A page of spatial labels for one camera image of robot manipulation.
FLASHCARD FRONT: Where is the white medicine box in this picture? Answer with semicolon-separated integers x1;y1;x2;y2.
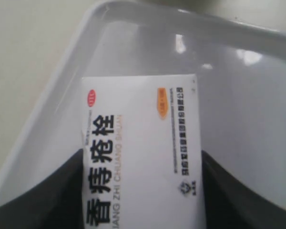
81;74;206;229

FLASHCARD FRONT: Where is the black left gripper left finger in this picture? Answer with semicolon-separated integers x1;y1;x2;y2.
0;149;84;229

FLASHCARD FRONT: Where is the white plastic tray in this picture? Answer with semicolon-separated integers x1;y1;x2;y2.
0;0;286;210

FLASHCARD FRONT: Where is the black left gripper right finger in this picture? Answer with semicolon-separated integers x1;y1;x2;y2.
202;151;286;229

